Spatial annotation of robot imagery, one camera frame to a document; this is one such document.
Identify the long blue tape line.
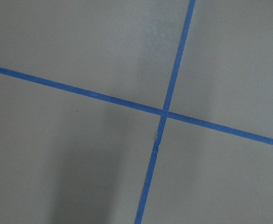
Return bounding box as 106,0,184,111
0,67,273,145

